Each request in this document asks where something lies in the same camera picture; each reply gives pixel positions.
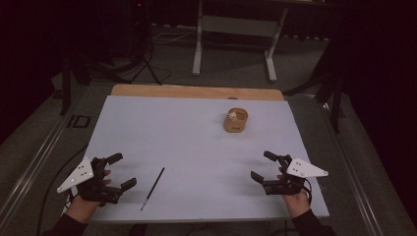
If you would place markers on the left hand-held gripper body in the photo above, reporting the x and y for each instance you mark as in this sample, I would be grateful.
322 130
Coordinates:
98 193

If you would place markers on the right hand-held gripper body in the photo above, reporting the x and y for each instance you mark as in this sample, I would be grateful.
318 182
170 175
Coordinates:
285 187

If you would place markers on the thin black paintbrush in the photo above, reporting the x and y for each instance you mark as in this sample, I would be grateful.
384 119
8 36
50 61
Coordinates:
152 189

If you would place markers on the wooden brush holder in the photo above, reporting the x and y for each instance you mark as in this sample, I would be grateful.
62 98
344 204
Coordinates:
235 124

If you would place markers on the person's right hand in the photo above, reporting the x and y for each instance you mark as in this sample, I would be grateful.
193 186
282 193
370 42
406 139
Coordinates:
298 203

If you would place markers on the person's left hand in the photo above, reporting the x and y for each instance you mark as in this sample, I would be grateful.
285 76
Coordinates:
80 208

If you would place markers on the black rectangular floor plate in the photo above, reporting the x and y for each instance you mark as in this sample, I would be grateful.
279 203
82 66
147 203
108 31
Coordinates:
78 121

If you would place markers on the small white object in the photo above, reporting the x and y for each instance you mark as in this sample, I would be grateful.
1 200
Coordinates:
232 115

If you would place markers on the pale grey table board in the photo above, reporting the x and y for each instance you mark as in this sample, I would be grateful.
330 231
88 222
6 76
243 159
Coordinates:
196 147

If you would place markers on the black metal stand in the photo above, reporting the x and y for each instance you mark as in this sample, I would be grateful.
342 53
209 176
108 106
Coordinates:
336 105
65 88

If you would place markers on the black tripod stand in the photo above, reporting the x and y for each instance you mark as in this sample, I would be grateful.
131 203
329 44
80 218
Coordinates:
146 59

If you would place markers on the metal floor rail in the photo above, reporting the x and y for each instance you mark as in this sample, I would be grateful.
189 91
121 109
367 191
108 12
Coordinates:
354 177
29 170

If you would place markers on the white metal desk frame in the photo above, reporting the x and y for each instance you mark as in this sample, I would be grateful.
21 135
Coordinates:
236 26

